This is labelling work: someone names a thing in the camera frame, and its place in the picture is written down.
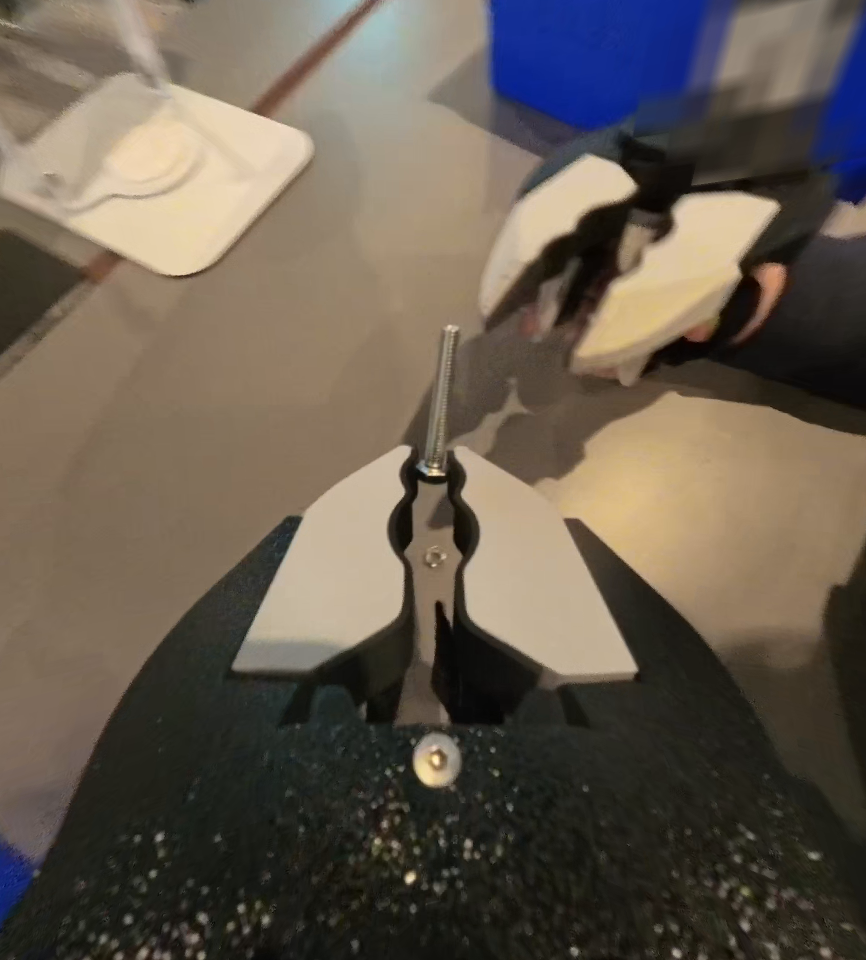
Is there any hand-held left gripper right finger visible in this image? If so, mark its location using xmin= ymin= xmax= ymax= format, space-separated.
xmin=448 ymin=445 xmax=639 ymax=725

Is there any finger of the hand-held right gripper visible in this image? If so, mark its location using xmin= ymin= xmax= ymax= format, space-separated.
xmin=478 ymin=153 xmax=640 ymax=322
xmin=569 ymin=191 xmax=780 ymax=378

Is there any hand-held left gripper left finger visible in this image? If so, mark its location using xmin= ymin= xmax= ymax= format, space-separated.
xmin=232 ymin=445 xmax=415 ymax=710

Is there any silver threaded bolt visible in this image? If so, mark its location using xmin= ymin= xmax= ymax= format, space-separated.
xmin=418 ymin=324 xmax=462 ymax=481

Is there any person's right forearm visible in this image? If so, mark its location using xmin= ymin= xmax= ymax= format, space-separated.
xmin=725 ymin=228 xmax=866 ymax=440

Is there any person's right hand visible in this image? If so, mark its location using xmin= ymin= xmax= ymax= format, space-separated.
xmin=684 ymin=264 xmax=790 ymax=346

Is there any white stand base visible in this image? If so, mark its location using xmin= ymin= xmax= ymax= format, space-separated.
xmin=0 ymin=0 xmax=315 ymax=279

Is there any black mat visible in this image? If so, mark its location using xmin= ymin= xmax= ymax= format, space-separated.
xmin=0 ymin=228 xmax=89 ymax=402

